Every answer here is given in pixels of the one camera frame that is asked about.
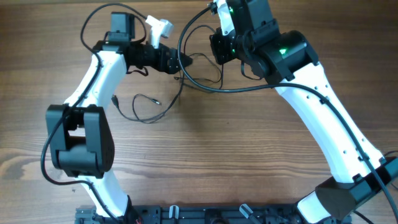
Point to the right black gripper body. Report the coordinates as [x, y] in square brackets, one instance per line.
[218, 48]

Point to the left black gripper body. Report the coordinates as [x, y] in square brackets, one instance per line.
[156, 57]

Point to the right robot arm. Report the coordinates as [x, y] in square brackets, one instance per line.
[289, 64]

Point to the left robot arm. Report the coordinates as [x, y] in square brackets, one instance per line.
[79, 139]

